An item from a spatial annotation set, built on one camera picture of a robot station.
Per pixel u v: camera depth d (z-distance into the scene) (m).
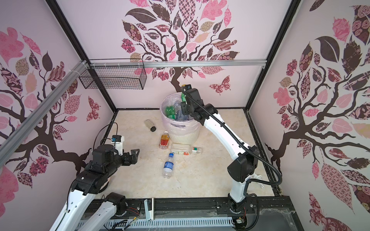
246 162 0.44
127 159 0.63
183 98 0.76
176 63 0.92
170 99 0.90
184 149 0.91
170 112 0.88
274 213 0.73
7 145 0.50
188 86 0.66
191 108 0.56
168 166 0.83
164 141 0.95
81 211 0.44
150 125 1.06
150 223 0.70
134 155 0.65
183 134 0.82
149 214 0.70
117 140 0.61
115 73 0.95
